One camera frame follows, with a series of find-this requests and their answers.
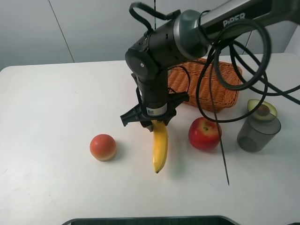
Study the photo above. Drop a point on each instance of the red apple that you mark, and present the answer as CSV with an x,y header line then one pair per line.
x,y
203,134

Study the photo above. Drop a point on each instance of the grey translucent plastic cup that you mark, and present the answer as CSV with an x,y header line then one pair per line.
x,y
257,131

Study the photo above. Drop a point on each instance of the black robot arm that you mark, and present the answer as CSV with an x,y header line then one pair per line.
x,y
179,37

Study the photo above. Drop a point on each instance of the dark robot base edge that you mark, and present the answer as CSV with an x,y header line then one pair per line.
x,y
191,220

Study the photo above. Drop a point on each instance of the orange wicker basket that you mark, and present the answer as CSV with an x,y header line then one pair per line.
x,y
185,77

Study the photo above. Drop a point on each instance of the thin black cable tie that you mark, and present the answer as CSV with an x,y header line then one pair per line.
x,y
219,131

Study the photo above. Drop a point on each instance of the yellow banana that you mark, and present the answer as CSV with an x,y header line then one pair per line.
x,y
160,145

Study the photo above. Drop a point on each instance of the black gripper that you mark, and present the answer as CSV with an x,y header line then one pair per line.
x,y
163,114

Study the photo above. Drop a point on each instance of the orange peach fruit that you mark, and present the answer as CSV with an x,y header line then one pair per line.
x,y
103,147

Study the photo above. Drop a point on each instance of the avocado half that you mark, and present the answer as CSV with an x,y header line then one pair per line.
x,y
265,112

